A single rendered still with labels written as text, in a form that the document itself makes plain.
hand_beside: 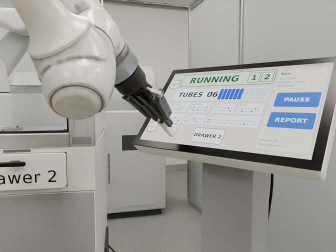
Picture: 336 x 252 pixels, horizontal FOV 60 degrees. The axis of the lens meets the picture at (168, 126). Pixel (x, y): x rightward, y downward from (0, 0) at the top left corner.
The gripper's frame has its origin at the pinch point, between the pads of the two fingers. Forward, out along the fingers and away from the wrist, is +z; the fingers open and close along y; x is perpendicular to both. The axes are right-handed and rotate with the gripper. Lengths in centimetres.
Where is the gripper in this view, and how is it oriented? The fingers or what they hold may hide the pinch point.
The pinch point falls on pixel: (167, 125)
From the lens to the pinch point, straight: 79.4
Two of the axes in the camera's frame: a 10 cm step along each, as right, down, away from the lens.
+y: -7.7, -0.6, 6.4
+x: -4.1, 8.1, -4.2
